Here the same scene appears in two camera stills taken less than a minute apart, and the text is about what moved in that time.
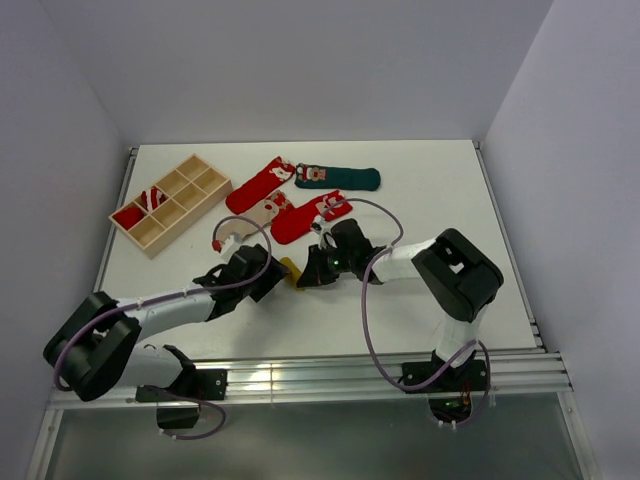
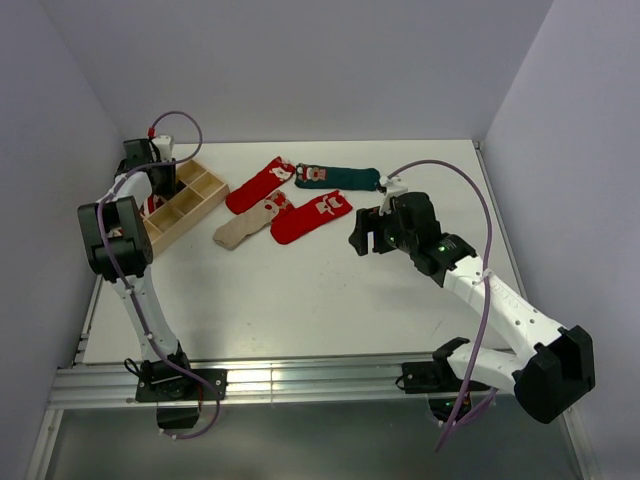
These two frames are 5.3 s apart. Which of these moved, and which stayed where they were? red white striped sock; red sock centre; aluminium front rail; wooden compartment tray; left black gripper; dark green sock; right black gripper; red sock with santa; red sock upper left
Moved: right black gripper; red sock with santa; left black gripper
Stayed: red sock upper left; aluminium front rail; red white striped sock; dark green sock; wooden compartment tray; red sock centre
